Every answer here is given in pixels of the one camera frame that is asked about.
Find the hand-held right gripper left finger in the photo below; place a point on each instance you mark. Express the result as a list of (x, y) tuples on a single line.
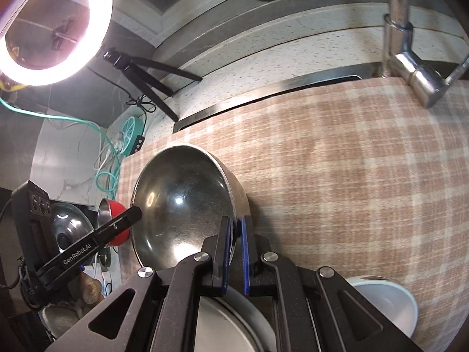
[(225, 256)]

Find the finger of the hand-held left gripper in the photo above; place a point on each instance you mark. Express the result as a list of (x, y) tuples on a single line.
[(122, 223)]

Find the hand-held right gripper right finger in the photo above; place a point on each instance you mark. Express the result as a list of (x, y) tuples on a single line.
[(246, 256)]

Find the small red steel bowl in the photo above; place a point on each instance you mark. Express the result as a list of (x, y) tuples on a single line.
[(117, 207)]

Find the beige-sided steel bowl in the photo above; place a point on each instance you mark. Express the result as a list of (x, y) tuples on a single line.
[(183, 198)]

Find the white leaf-print bowl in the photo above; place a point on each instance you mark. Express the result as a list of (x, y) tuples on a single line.
[(227, 326)]

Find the light blue bowl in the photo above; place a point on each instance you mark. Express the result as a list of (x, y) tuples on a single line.
[(381, 304)]

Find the person's left hand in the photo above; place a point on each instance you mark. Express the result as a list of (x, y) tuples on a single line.
[(89, 286)]

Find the glass pot lid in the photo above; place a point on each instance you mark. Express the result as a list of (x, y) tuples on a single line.
[(69, 223)]

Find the black inline remote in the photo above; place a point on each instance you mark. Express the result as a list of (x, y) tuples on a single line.
[(138, 143)]

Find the round teal power strip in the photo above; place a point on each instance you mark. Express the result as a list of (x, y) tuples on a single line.
[(128, 132)]

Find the beige checked cloth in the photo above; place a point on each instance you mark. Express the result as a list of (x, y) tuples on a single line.
[(348, 190)]

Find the black tripod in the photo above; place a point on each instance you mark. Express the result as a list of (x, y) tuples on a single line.
[(146, 77)]

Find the chrome faucet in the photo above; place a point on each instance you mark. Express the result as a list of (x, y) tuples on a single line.
[(421, 73)]

